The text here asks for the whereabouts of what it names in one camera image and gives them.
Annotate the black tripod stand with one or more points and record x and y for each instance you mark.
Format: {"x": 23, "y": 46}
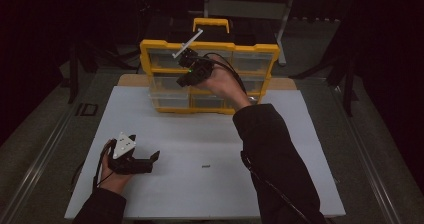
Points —
{"x": 73, "y": 77}
{"x": 348, "y": 90}

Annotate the person's right hand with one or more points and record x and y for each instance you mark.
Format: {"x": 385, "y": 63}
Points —
{"x": 223, "y": 80}

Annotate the grey metal stand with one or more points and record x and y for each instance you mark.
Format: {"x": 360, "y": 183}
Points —
{"x": 246, "y": 9}

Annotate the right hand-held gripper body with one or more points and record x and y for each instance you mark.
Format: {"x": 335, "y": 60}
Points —
{"x": 201, "y": 70}

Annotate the wooden table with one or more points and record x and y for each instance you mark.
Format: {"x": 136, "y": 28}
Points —
{"x": 133, "y": 80}

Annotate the person's left hand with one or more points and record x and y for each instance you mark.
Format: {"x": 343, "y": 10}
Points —
{"x": 113, "y": 182}

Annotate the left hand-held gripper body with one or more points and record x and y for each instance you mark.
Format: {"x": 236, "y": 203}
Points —
{"x": 124, "y": 147}

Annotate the aluminium floor rail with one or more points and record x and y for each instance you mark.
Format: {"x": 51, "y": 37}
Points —
{"x": 364, "y": 150}
{"x": 46, "y": 147}

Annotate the small dark screw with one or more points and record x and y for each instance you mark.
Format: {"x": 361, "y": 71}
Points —
{"x": 205, "y": 166}

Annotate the clear plastic drawer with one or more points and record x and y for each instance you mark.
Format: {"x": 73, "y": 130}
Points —
{"x": 168, "y": 99}

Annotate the grid of clear drawers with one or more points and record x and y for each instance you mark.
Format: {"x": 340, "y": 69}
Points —
{"x": 251, "y": 64}

